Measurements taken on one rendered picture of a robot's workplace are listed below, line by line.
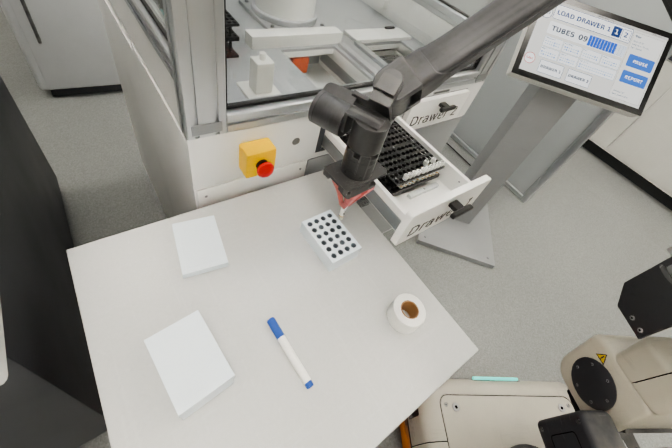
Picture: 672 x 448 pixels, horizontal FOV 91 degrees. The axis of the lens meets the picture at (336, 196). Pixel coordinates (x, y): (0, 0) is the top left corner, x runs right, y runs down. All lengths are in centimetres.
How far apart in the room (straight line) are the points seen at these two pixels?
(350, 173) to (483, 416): 100
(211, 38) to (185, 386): 54
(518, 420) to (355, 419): 84
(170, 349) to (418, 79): 56
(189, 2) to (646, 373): 103
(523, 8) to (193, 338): 71
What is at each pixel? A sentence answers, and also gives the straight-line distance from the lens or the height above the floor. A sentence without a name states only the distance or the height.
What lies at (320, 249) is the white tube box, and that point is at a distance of 73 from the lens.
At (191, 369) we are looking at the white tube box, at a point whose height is 81.
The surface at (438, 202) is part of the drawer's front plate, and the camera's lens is 74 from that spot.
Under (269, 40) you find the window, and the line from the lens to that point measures 68.
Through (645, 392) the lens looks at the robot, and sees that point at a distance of 95.
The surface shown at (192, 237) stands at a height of 78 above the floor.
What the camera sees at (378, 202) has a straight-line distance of 77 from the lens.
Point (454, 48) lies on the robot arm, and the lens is 56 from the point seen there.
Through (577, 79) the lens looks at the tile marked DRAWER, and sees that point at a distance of 159.
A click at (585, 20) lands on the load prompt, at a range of 166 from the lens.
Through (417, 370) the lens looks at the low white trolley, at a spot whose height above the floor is 76.
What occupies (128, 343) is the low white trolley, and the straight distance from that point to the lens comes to 70.
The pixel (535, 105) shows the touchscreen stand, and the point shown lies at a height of 83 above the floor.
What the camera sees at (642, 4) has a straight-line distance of 234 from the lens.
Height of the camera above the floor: 140
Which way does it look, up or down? 46 degrees down
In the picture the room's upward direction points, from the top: 19 degrees clockwise
